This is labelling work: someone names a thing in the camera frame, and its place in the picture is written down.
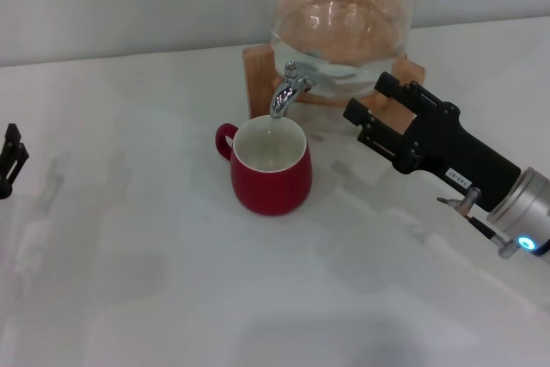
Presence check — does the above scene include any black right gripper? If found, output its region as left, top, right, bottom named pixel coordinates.
left=342, top=70, right=534, bottom=213

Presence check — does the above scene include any red ceramic cup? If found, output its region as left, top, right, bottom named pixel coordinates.
left=214, top=115, right=313, bottom=217

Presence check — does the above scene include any wooden dispenser stand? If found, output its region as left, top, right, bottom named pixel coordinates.
left=241, top=44, right=426, bottom=136

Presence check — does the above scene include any right wrist cable with connectors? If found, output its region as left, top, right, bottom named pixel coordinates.
left=437, top=187, right=521, bottom=259

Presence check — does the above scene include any glass water dispenser jar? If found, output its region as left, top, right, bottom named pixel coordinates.
left=269, top=0, right=417, bottom=100

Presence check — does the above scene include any chrome faucet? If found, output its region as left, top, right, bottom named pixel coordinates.
left=269, top=60, right=334, bottom=121

